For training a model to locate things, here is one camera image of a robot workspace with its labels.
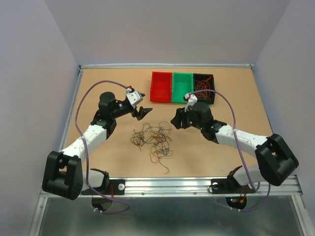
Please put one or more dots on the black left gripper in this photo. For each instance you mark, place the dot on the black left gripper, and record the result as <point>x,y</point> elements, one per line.
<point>142,112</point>

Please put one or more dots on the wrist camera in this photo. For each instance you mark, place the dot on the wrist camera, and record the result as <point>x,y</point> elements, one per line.
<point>191,99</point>
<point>133,96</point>

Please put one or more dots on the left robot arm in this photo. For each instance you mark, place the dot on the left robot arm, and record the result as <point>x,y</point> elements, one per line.
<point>64,175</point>

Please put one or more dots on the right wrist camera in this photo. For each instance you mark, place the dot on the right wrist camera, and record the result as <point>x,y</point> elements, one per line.
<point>191,99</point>

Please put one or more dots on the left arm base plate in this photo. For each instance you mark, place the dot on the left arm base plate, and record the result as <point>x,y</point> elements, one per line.
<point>112,186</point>

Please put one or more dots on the aluminium front rail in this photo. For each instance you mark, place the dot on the aluminium front rail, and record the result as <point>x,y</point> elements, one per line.
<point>194,187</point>

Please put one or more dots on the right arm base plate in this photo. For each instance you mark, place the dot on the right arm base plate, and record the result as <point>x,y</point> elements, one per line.
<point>227,186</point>

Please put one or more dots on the red plastic bin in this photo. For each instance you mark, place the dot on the red plastic bin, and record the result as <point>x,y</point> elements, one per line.
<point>161,87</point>

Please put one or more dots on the green plastic bin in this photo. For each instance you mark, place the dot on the green plastic bin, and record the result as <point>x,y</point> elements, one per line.
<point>182,83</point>

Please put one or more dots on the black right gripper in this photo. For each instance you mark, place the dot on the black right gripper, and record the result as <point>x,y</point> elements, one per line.
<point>180,115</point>

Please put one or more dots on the black plastic bin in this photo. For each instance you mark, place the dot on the black plastic bin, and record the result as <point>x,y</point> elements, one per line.
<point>204,82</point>

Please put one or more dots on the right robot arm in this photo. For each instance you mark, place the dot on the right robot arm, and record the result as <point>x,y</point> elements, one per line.
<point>275,160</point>

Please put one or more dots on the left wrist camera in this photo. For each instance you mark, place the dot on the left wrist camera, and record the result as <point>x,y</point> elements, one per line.
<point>133,96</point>

